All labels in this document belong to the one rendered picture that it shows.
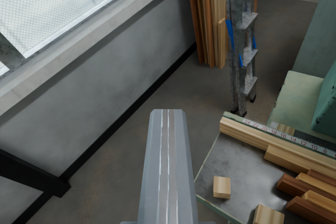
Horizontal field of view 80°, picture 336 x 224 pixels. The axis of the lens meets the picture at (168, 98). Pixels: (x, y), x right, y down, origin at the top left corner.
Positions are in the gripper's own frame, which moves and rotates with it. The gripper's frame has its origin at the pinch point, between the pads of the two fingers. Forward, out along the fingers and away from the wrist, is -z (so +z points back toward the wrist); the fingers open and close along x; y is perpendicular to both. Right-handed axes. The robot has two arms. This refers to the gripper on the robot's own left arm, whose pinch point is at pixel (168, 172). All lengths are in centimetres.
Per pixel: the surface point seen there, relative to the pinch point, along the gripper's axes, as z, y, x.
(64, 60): -90, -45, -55
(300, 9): -228, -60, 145
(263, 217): -10.2, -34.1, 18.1
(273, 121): -40, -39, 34
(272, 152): -22.3, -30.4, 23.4
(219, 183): -16.6, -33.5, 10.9
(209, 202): -15.0, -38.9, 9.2
